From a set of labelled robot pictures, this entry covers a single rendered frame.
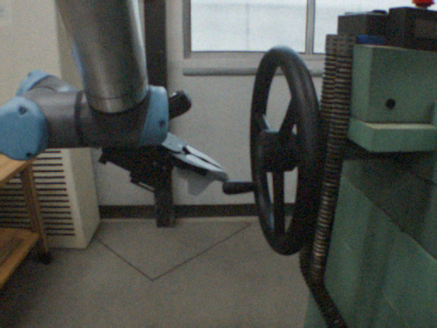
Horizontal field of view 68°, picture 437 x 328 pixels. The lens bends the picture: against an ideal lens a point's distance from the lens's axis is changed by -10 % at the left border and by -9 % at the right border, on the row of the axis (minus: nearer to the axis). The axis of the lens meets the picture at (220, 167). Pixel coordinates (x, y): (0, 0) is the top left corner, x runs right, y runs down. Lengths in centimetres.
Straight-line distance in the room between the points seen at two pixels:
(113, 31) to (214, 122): 148
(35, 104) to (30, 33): 117
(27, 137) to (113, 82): 14
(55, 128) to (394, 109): 41
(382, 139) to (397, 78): 7
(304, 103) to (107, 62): 20
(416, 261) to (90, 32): 48
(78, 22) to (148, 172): 30
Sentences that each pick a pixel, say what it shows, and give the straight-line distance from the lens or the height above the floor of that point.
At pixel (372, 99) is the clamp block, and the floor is 90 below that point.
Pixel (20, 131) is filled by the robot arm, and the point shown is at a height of 87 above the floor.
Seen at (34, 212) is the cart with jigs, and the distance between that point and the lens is 164.
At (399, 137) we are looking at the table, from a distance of 44.
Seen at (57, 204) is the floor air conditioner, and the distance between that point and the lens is 176.
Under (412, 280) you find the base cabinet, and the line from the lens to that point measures 55.
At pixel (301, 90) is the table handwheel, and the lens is 38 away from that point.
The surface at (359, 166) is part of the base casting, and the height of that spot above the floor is 75.
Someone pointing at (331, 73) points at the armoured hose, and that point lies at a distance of 50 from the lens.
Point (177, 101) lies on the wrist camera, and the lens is 54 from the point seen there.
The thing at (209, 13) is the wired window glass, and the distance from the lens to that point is 182.
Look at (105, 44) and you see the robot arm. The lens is 34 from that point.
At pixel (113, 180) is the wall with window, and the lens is 195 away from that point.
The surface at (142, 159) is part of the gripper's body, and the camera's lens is 55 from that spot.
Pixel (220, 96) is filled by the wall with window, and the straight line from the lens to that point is 176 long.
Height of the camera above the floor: 96
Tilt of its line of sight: 21 degrees down
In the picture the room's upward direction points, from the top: straight up
